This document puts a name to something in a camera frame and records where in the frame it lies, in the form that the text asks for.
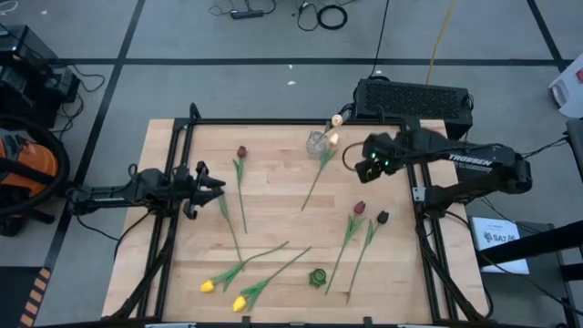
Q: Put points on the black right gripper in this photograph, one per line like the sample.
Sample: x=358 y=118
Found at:
x=387 y=150

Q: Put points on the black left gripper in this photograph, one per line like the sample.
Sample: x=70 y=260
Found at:
x=184 y=189

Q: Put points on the red artificial tulip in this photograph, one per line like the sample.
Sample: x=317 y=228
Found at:
x=360 y=208
x=241 y=151

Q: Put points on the yellow artificial tulip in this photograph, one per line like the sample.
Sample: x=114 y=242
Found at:
x=207 y=286
x=239 y=304

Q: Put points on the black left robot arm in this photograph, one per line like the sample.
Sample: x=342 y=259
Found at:
x=114 y=193

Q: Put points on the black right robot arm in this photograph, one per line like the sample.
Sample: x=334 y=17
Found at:
x=478 y=166

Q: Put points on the clear glass vase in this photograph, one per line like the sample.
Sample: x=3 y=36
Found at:
x=315 y=146

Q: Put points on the green glass vase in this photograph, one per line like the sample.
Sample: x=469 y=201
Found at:
x=318 y=277

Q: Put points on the black perforated computer case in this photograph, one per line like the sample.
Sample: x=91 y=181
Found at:
x=410 y=100

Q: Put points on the orange black vacuum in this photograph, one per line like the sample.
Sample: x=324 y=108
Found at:
x=65 y=157

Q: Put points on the white printed box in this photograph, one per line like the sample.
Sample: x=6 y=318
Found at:
x=501 y=255

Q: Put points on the orange vacuum cleaner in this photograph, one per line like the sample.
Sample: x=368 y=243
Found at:
x=32 y=164

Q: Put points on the black power strip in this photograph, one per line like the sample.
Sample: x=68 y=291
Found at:
x=246 y=14

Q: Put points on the white plastic object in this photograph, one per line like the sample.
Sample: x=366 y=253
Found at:
x=569 y=95

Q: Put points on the black equipment stack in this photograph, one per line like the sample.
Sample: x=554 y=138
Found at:
x=27 y=59

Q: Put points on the silver frame bracket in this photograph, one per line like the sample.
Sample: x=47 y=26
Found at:
x=419 y=194

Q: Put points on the black metal table frame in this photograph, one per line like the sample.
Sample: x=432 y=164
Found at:
x=273 y=122

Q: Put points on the black metal cart frame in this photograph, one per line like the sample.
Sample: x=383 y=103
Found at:
x=537 y=243

